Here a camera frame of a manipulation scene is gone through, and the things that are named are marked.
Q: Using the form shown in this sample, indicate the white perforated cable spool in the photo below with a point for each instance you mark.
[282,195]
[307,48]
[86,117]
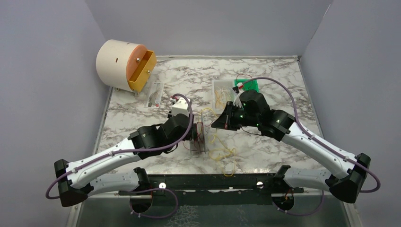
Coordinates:
[198,143]

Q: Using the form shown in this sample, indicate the white cylinder drawer container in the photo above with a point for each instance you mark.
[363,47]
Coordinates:
[116,62]

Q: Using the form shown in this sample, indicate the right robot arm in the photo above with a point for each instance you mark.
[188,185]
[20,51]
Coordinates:
[344,173]

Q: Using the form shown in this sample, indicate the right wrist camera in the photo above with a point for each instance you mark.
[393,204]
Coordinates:
[239,88]

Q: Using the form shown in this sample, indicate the clear plastic bin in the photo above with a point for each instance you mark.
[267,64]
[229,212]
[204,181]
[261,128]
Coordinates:
[222,93]

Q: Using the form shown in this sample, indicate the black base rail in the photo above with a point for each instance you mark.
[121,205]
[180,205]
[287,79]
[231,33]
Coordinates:
[197,189]

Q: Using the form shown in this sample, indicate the packaged ruler set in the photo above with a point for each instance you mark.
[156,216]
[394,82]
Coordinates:
[154,95]

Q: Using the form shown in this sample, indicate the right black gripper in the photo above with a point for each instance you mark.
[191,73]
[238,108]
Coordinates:
[226,117]

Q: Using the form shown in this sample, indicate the orange drawer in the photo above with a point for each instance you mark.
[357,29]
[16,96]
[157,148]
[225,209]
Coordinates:
[144,67]

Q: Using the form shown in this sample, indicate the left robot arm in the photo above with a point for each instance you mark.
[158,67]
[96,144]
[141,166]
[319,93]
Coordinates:
[77,180]

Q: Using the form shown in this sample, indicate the green plastic bin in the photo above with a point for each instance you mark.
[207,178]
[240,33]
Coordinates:
[253,85]

